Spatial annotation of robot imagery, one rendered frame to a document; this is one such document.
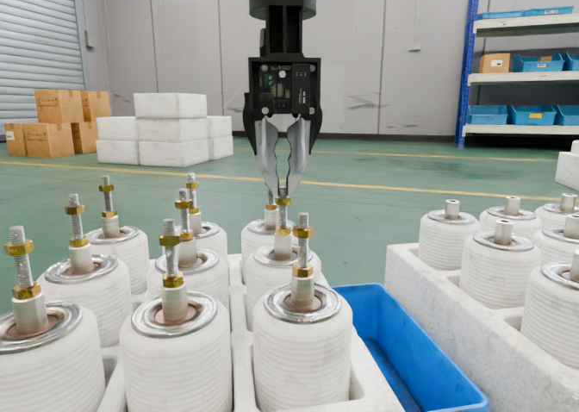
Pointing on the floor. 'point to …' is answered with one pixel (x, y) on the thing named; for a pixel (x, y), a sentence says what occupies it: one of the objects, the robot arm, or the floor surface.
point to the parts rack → (492, 27)
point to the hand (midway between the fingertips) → (283, 184)
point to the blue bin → (409, 354)
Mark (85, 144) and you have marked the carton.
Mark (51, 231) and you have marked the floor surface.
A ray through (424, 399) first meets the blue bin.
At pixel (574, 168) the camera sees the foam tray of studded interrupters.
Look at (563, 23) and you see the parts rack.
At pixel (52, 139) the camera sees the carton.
